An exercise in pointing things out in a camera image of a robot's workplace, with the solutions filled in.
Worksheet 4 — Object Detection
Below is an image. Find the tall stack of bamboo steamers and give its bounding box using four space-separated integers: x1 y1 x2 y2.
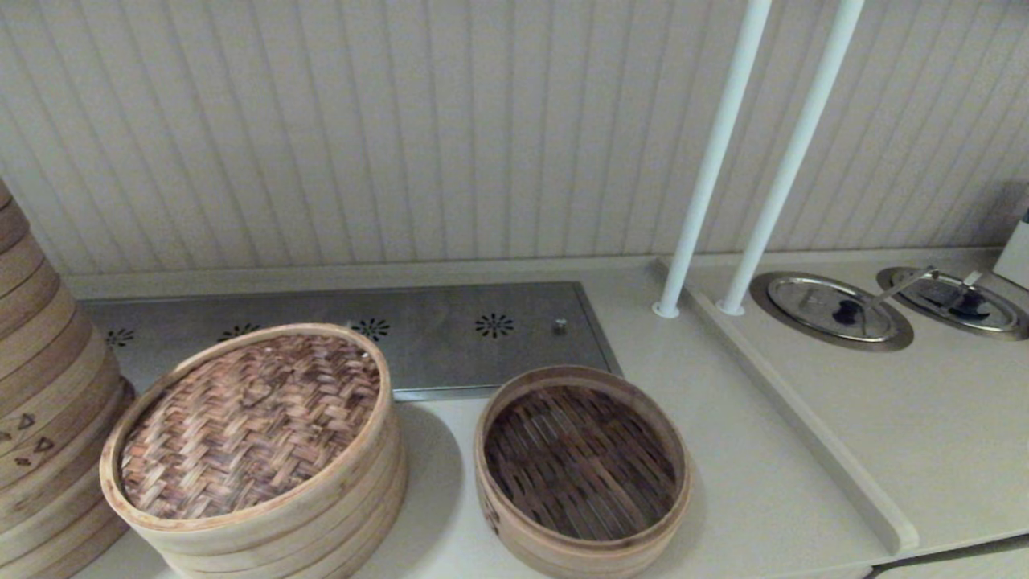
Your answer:
0 179 137 579

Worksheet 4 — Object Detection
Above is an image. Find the bamboo steamer basket with liner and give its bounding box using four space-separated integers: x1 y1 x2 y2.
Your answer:
129 398 408 579

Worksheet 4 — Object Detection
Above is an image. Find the white metal pole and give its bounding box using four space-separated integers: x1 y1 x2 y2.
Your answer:
717 0 866 317
653 0 773 319

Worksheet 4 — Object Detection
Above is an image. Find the white container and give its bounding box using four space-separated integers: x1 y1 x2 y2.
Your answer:
994 211 1029 291

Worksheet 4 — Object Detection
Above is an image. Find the small bamboo steamer basket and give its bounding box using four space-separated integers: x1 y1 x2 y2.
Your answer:
474 366 692 579

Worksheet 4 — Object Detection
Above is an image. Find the woven bamboo steamer lid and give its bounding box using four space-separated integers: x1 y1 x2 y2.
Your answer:
100 323 392 533

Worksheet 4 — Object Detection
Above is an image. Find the perforated stainless steel steam plate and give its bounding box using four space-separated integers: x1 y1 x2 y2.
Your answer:
78 281 625 402

